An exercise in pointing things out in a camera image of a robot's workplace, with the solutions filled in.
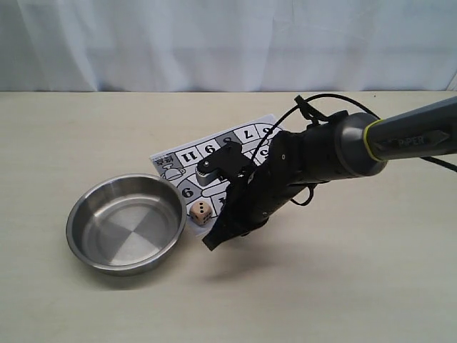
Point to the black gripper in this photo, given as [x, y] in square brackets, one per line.
[250, 205]

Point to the wooden die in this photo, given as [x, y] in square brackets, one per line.
[200, 212]

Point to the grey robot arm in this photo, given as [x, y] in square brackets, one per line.
[339, 146]

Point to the paper number game board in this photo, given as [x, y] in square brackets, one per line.
[177, 165]

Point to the stainless steel round bowl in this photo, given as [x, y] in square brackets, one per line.
[126, 225]

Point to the white backdrop curtain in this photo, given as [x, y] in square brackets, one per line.
[228, 45]

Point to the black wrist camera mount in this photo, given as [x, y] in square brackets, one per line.
[225, 163]

